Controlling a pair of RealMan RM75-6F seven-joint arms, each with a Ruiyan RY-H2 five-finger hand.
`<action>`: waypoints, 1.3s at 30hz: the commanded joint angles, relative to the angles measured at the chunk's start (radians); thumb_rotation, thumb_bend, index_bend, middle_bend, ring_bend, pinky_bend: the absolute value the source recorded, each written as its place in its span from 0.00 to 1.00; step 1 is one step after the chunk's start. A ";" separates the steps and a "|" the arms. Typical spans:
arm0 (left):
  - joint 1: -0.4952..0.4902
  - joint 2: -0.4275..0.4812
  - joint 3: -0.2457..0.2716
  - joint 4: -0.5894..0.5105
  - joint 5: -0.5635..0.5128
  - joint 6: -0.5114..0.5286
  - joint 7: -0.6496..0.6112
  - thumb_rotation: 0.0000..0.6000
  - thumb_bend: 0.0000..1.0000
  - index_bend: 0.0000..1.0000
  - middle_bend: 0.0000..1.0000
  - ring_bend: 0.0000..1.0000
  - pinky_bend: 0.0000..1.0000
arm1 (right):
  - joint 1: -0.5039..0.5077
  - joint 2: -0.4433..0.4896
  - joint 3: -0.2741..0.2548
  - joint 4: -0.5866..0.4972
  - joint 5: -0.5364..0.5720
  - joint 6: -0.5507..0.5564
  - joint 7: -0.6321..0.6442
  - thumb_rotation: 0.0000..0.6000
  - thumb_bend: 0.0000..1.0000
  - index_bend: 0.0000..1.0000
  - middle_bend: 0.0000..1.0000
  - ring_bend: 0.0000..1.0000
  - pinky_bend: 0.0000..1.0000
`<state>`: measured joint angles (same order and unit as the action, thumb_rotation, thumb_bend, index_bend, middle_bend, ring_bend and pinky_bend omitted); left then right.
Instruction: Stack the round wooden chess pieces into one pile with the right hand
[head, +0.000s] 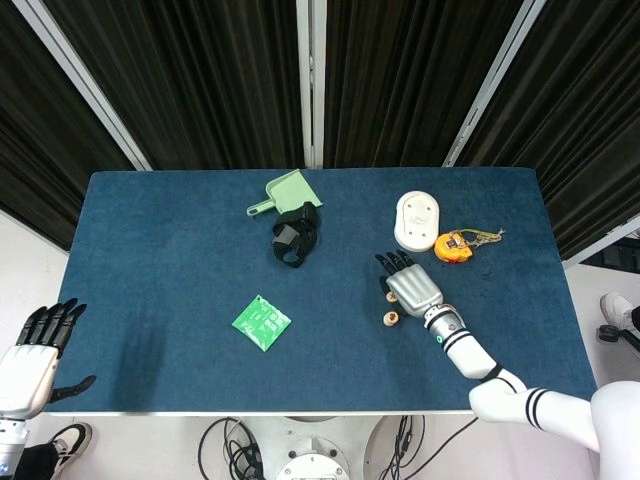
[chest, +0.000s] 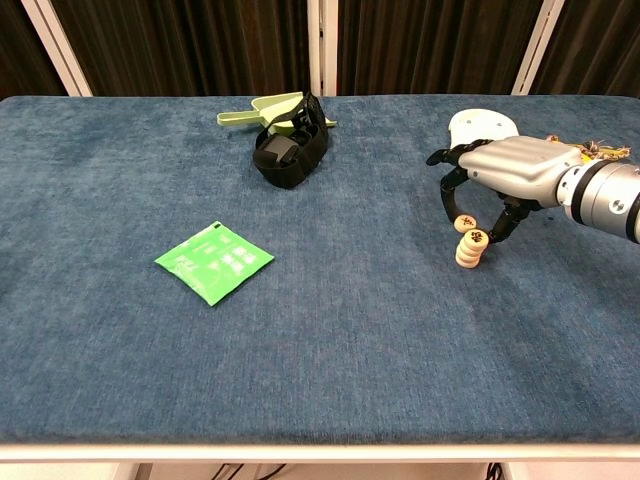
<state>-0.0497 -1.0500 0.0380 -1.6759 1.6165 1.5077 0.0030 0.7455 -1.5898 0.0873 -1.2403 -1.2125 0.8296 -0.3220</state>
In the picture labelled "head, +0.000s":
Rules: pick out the white oval plastic case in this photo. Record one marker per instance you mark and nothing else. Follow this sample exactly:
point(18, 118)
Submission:
point(417, 220)

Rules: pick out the black chair caster leg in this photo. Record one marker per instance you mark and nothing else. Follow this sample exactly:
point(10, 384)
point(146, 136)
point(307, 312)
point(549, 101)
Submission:
point(607, 334)

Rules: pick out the white and black sneaker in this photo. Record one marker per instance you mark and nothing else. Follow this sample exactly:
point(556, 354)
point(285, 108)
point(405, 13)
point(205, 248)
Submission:
point(72, 440)

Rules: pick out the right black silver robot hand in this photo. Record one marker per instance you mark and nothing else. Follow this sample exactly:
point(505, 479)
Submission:
point(415, 290)

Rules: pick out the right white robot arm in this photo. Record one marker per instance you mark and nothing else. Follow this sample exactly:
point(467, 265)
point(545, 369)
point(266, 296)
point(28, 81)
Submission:
point(470, 355)

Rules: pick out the light green plastic dustpan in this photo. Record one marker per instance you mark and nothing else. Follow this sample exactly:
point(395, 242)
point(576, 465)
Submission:
point(290, 192)

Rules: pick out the plain white sneaker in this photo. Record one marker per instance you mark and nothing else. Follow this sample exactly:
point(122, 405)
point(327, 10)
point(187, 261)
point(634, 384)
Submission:
point(615, 306)

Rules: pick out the blue felt table cover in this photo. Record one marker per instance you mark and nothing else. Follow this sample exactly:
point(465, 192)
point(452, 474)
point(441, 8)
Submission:
point(175, 250)

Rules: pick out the orange tape measure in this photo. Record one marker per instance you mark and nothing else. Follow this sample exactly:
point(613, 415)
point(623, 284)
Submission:
point(450, 252)

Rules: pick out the black trouser leg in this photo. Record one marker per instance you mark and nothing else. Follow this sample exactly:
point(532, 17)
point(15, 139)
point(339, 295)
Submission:
point(634, 325)
point(40, 462)

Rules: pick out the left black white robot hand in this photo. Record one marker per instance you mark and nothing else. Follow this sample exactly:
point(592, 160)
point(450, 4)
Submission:
point(25, 377)

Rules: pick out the dark grated box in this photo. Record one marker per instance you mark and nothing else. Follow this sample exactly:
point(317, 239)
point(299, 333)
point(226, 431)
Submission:
point(622, 252)

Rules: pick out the green foil sachet packet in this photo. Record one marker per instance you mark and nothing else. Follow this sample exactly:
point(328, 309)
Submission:
point(261, 324)

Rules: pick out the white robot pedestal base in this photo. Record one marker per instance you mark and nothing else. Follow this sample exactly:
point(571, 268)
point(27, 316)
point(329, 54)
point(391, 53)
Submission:
point(315, 440)

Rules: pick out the white metal frame post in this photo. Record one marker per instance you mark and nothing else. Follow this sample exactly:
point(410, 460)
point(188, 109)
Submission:
point(311, 100)
point(83, 82)
point(494, 82)

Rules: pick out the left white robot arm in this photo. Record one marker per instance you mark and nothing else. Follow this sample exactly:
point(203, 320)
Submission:
point(9, 447)

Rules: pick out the wooden token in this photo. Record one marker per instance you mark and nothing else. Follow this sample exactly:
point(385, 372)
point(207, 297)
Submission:
point(390, 297)
point(390, 317)

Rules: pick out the black pleated curtain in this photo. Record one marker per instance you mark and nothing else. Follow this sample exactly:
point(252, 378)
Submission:
point(200, 75)
point(40, 125)
point(400, 75)
point(590, 125)

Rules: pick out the white metal frame rail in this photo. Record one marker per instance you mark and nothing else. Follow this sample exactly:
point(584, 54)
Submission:
point(590, 244)

